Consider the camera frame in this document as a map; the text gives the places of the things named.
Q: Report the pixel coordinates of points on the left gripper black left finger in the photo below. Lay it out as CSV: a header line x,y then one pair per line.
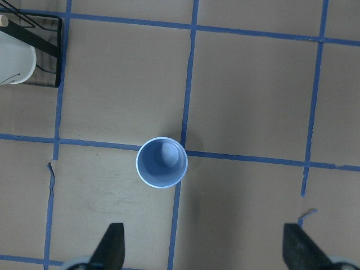
x,y
109,254

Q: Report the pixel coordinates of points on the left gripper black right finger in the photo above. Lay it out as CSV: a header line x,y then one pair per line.
x,y
299,251

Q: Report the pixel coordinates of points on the black metal mug rack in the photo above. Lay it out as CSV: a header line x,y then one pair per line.
x,y
42,31

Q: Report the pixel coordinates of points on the light blue plastic cup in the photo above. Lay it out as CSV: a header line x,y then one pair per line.
x,y
161,162

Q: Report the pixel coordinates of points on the white mug on rack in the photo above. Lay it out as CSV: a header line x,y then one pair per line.
x,y
18,60

